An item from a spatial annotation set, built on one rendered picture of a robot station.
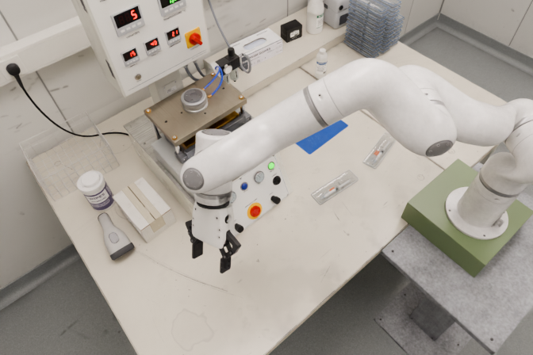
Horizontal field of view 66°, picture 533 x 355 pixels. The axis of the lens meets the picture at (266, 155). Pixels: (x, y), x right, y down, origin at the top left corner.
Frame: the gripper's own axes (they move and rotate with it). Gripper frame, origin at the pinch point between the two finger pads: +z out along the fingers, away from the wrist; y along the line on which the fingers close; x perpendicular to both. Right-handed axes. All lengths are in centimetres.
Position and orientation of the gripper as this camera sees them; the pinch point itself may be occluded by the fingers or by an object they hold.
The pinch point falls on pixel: (211, 260)
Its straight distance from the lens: 101.7
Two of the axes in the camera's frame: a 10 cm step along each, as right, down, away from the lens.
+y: -8.0, -2.3, 5.6
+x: -6.0, 1.9, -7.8
